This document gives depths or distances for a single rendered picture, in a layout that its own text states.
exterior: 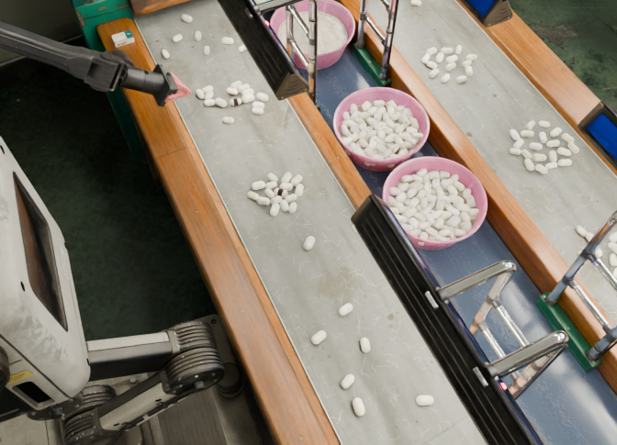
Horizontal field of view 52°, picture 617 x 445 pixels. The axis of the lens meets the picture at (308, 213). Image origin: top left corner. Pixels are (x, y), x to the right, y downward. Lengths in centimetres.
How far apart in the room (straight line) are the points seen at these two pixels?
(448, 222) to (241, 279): 55
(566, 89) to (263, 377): 120
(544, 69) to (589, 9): 158
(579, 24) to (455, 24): 142
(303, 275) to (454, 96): 73
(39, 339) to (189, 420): 88
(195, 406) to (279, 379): 37
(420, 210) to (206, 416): 76
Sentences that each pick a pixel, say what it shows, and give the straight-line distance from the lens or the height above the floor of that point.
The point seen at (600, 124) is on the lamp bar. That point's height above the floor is 108.
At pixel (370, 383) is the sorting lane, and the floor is 74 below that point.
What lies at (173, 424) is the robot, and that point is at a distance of 172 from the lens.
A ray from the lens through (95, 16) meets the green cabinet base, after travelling 215.
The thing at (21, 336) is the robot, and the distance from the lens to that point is 85.
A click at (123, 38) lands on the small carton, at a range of 206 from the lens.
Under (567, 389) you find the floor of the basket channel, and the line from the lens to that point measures 161.
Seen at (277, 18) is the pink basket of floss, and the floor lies 75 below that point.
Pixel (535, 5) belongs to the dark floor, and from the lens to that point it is 353.
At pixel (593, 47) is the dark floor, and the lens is 340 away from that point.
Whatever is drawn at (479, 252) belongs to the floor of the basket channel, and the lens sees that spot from 170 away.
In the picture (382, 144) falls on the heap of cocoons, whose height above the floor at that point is 74.
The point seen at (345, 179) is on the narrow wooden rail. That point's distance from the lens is 166.
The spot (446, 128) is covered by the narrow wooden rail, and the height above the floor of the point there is 76.
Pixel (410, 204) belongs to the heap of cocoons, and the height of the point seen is 74.
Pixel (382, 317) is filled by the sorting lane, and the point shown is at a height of 74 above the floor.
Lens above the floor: 211
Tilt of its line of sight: 58 degrees down
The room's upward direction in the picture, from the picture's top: straight up
